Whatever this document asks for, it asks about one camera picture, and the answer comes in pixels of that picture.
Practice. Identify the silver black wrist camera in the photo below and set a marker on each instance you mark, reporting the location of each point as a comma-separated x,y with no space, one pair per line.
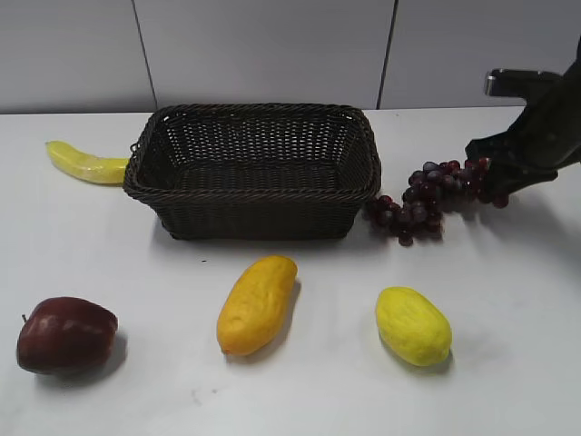
524,84

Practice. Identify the red apple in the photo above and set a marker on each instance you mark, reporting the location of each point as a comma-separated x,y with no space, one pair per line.
66,335

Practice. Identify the dark woven plastic basket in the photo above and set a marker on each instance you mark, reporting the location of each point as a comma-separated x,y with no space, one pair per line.
278,172

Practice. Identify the orange mango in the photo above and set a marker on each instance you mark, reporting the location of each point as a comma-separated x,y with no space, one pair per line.
256,308

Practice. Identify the yellow lemon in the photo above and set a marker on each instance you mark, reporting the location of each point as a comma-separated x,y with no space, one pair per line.
413,327

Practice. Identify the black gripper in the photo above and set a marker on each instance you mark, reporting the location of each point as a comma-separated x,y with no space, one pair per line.
550,137

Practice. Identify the purple grape bunch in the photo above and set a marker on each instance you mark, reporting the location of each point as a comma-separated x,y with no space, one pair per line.
433,190

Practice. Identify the yellow banana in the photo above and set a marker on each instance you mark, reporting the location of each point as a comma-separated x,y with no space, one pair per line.
86,167

